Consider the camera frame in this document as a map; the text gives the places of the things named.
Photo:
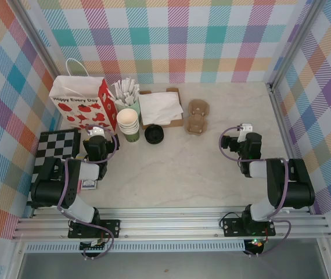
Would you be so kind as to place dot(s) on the green paper cup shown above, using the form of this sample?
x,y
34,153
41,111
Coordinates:
x,y
127,117
129,131

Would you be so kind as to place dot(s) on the white red paper gift bag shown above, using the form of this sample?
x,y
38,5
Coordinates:
x,y
75,107

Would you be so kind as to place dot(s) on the black plastic cup lid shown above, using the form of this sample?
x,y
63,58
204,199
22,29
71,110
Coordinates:
x,y
154,142
154,132

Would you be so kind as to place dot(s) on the brown pulp cup carrier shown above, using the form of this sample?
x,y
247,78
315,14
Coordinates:
x,y
197,114

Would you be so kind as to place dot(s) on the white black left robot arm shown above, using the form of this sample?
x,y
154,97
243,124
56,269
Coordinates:
x,y
52,186

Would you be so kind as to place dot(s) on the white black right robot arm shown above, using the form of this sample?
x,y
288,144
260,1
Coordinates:
x,y
296,189

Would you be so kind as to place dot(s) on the blue playing card box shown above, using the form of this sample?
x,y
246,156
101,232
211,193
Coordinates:
x,y
90,184

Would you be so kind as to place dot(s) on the black silver chessboard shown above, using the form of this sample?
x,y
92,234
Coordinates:
x,y
55,142

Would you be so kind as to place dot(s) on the mint green holder cup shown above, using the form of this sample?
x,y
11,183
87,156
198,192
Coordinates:
x,y
133,106

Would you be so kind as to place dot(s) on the white wrapped straw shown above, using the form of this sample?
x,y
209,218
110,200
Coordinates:
x,y
136,90
130,84
117,88
124,85

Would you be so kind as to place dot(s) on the white paper napkin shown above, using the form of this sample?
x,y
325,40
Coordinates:
x,y
159,107

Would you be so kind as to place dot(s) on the white napkins on tray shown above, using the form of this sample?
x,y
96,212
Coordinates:
x,y
175,122

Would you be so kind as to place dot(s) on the right circuit board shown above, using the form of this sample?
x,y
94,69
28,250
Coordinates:
x,y
255,243

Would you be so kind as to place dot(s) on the circuit board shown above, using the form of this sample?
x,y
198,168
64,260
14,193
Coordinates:
x,y
255,243
94,247

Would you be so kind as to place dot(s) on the left circuit board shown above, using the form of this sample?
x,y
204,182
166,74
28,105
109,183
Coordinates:
x,y
94,247

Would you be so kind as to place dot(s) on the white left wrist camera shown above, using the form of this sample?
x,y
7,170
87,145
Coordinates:
x,y
96,131

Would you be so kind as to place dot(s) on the aluminium side rail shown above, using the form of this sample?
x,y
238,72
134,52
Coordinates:
x,y
281,122

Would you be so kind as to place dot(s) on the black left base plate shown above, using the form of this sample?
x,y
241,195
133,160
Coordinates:
x,y
110,229

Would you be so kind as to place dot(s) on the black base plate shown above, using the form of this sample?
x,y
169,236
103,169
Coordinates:
x,y
232,229
110,229

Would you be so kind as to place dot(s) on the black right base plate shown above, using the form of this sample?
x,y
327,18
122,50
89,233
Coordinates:
x,y
232,229

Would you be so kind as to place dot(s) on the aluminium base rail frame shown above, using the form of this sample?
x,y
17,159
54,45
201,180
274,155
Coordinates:
x,y
168,225

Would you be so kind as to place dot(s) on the aluminium corner post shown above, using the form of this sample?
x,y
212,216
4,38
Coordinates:
x,y
294,48
35,37

